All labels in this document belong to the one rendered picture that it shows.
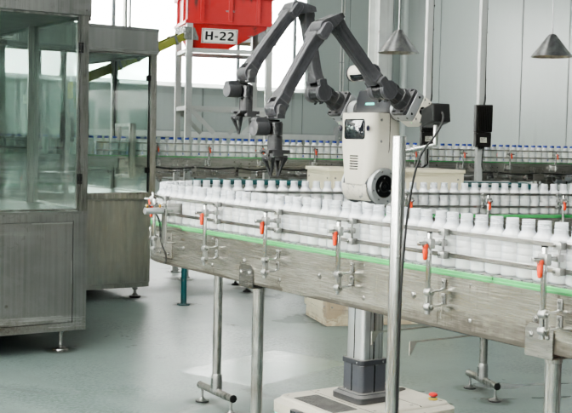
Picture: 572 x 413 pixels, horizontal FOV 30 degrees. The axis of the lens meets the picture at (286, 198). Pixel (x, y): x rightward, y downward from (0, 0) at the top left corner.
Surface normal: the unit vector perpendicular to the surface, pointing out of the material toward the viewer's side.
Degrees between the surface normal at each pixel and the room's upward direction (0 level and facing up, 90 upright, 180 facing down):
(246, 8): 90
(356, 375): 90
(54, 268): 90
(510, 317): 90
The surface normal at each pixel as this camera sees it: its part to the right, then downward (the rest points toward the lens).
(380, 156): 0.54, 0.24
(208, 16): 0.27, 0.05
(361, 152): -0.83, 0.01
